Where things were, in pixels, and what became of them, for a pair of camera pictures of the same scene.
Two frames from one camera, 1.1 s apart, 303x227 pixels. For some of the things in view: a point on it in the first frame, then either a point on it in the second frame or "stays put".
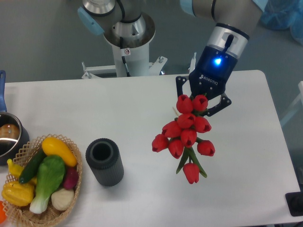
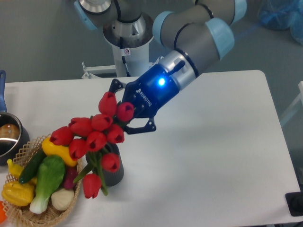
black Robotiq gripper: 209,76 → 147,92
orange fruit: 3,216 stays put
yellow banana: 16,170 stays put
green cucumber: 32,167 stays put
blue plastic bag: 285,14 stays put
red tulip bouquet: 180,137 → 88,137
